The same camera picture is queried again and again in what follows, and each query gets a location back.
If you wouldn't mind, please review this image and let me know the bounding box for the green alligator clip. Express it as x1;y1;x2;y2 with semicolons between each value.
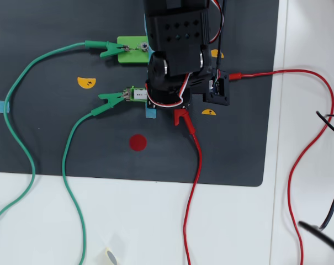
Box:
91;92;129;116
84;40;136;59

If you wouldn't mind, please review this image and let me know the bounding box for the green cable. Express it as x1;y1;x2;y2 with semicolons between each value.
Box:
0;41;87;224
61;110;87;265

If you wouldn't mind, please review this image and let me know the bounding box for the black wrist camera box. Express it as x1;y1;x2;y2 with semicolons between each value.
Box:
202;70;230;107

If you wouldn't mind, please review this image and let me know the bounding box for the dark grey work mat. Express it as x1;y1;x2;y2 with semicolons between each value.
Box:
0;0;280;187

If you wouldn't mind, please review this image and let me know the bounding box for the red cable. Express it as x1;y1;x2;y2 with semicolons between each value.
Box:
182;131;204;265
240;68;334;265

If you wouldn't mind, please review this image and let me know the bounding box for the dark grey cable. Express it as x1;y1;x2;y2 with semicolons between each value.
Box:
320;179;334;230

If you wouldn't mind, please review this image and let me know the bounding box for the white red black servo wire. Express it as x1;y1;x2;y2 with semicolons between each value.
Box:
147;72;194;107

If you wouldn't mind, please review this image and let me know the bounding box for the green battery holder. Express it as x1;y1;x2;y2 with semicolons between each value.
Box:
123;86;148;103

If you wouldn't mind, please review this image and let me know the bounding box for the blurry black rod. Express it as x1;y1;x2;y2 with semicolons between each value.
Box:
298;220;334;257

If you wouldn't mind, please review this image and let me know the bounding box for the cream tape roll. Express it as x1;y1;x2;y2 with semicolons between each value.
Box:
104;247;119;265

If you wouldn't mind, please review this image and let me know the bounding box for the red round sticker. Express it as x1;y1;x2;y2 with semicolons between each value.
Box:
129;134;148;152

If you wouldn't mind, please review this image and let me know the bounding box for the black camera cable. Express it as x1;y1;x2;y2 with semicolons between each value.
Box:
215;0;227;73

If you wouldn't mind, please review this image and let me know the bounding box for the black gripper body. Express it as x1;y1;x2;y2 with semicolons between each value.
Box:
146;77;194;110

